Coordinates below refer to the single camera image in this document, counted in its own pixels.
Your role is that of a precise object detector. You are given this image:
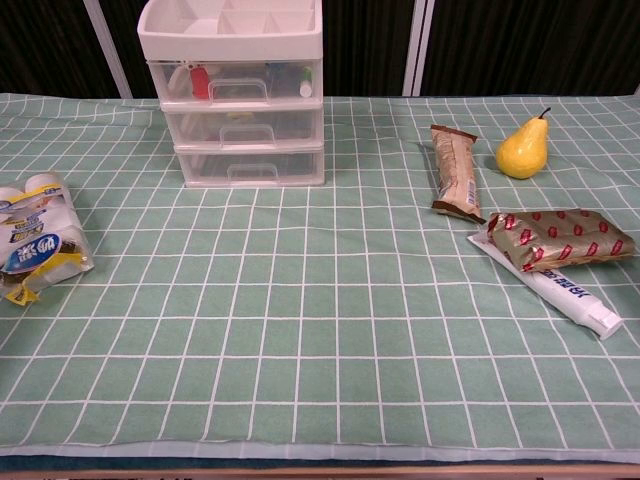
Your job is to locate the clear plastic storage bin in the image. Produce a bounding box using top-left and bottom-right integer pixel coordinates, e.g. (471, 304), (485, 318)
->
(148, 59), (322, 106)

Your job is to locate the small red cup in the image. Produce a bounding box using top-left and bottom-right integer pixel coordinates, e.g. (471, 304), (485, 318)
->
(189, 63), (211, 99)

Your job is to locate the white plastic drawer organizer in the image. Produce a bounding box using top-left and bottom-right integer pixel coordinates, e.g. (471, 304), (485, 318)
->
(137, 0), (326, 189)

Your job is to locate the green checked tablecloth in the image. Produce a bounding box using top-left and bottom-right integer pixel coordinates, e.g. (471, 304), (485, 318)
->
(0, 92), (640, 459)

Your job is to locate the brown snack bar wrapper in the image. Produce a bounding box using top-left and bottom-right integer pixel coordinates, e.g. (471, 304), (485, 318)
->
(430, 124), (487, 225)

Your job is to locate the yellow pear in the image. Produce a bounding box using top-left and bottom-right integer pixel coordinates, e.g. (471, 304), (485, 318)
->
(495, 106), (552, 181)

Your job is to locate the gold red snack package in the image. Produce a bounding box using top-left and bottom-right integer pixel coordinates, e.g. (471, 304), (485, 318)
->
(485, 208), (638, 274)

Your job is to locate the white toothpaste tube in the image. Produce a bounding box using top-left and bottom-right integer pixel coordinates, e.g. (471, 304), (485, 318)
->
(466, 230), (624, 342)

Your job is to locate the white yellow bottle pack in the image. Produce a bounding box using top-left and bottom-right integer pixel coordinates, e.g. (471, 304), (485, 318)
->
(0, 171), (96, 306)

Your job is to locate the black pleated curtain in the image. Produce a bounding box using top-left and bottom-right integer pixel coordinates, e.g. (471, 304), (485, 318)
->
(0, 0), (640, 99)

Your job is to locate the white metal frame post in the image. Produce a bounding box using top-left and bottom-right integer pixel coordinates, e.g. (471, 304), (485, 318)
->
(401, 0), (437, 98)
(81, 0), (134, 99)

